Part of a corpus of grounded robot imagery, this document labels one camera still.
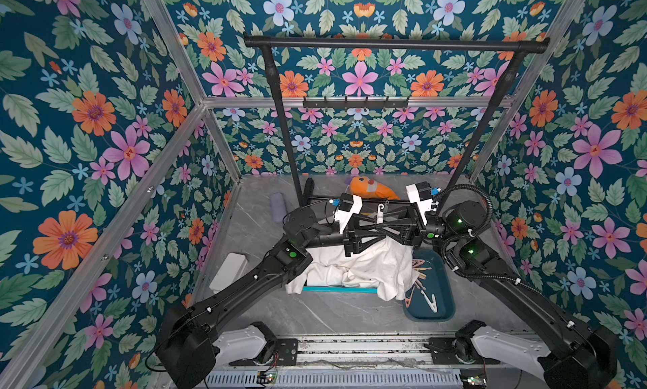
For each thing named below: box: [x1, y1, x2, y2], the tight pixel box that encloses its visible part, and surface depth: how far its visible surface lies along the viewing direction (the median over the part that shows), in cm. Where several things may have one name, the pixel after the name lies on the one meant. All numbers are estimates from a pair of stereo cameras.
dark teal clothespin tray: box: [403, 248, 456, 322], surface depth 84 cm
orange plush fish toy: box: [349, 175, 401, 201], surface depth 109 cm
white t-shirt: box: [285, 235, 418, 302], surface depth 80 cm
